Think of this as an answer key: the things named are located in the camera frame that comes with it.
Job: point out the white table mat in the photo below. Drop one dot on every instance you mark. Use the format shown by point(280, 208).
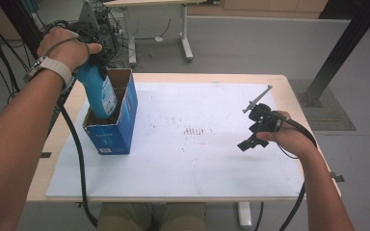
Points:
point(189, 166)

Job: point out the blue cardboard box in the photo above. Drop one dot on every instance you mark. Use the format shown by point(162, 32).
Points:
point(117, 138)

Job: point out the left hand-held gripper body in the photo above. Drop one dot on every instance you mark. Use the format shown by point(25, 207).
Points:
point(98, 41)

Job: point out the person's legs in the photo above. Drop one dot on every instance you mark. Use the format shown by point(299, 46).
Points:
point(125, 218)

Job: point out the person's left hand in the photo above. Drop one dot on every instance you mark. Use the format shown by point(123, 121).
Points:
point(64, 48)

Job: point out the grey floor mat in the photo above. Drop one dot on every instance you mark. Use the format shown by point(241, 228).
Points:
point(334, 112)

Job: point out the black tape piece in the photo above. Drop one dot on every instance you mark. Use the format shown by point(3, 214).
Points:
point(337, 177)
point(45, 155)

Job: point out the white table foot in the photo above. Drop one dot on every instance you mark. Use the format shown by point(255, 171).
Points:
point(244, 215)

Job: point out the black metal post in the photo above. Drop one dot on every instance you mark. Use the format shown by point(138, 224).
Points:
point(343, 48)

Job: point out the white desk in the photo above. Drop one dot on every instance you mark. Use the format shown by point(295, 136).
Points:
point(186, 32)

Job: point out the wooden cabinet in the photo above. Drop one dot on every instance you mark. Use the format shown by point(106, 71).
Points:
point(269, 8)

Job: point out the blue detergent bottle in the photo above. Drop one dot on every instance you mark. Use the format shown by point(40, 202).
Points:
point(98, 93)

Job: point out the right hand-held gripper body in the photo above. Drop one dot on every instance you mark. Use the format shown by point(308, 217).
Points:
point(265, 118)

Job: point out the person's right hand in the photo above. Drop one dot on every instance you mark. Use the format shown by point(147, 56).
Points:
point(294, 139)

